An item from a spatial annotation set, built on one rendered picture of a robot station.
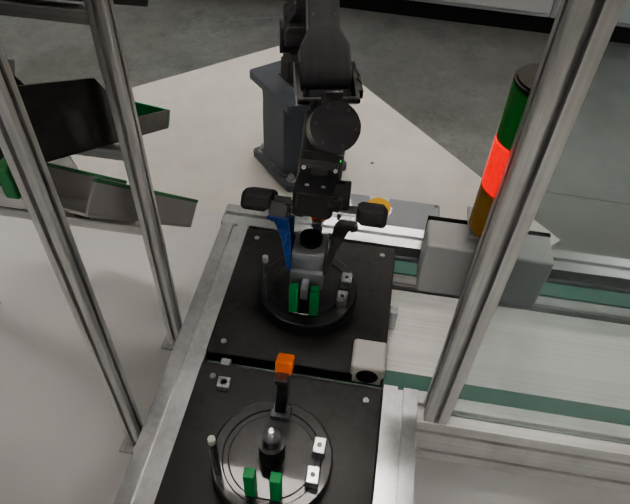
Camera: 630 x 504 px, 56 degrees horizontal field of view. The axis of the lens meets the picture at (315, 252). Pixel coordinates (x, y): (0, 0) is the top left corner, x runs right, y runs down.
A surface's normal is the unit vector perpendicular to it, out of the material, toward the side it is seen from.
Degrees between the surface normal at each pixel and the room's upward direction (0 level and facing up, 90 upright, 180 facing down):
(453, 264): 90
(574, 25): 90
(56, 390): 0
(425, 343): 0
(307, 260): 90
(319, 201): 74
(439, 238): 0
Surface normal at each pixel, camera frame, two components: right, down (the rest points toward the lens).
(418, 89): 0.04, -0.68
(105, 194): 0.94, 0.26
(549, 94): -0.16, 0.72
